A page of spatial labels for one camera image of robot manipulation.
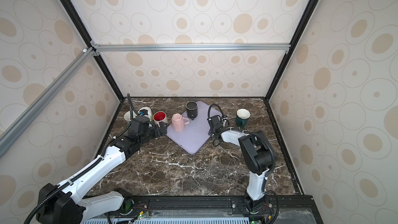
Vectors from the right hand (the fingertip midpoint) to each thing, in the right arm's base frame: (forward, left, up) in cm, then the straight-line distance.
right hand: (215, 130), depth 100 cm
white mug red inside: (+10, +37, +4) cm, 38 cm away
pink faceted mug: (+1, +24, +8) cm, 25 cm away
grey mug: (+7, +57, +7) cm, 58 cm away
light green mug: (-8, +34, +30) cm, 46 cm away
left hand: (-8, +28, +19) cm, 35 cm away
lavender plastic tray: (-2, +13, -1) cm, 13 cm away
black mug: (+12, +15, +7) cm, 21 cm away
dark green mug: (+6, -17, +6) cm, 20 cm away
